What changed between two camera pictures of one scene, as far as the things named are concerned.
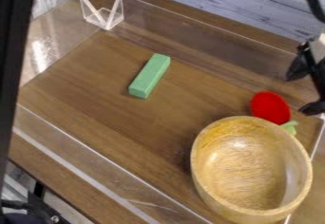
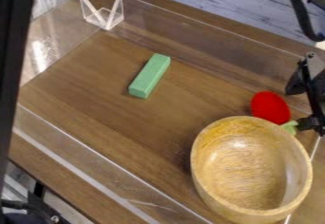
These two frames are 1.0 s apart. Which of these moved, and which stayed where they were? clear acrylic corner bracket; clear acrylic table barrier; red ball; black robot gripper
Moved: black robot gripper
Stayed: red ball; clear acrylic corner bracket; clear acrylic table barrier
